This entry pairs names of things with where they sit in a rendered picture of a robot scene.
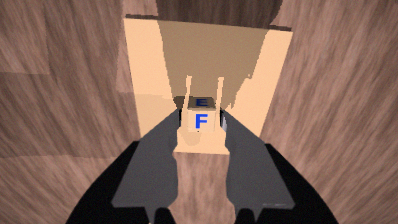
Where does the beige block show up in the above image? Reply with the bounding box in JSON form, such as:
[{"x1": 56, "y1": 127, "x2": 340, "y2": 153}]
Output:
[{"x1": 187, "y1": 98, "x2": 217, "y2": 132}]

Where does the peach mat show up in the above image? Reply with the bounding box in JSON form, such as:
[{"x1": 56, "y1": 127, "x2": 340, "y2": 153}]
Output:
[{"x1": 124, "y1": 19, "x2": 293, "y2": 154}]

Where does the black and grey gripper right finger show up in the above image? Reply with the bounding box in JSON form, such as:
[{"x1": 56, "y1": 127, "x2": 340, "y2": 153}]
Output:
[{"x1": 219, "y1": 109, "x2": 339, "y2": 224}]

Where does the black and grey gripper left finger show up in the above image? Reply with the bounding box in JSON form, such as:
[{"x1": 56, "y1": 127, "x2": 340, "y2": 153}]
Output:
[{"x1": 65, "y1": 109, "x2": 181, "y2": 224}]

